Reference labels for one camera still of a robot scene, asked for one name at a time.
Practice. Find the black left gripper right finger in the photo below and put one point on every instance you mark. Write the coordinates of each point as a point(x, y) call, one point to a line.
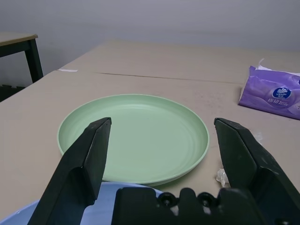
point(246, 159)

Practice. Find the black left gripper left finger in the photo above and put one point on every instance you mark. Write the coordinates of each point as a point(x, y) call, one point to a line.
point(77, 168)

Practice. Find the white tissue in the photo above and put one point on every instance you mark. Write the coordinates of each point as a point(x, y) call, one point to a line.
point(221, 178)

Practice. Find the blue plastic plate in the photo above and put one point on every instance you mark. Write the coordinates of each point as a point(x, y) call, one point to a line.
point(106, 194)

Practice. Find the purple tissue pack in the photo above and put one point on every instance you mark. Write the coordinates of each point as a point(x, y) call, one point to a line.
point(269, 93)

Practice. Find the green plastic plate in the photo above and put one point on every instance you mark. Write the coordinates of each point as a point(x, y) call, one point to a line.
point(145, 136)

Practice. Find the white tape piece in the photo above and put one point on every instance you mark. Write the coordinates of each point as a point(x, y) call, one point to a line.
point(68, 70)

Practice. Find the black foam floor mat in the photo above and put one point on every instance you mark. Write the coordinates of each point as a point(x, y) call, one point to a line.
point(9, 91)

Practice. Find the wooden side table black frame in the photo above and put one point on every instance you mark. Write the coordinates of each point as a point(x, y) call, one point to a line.
point(16, 39)

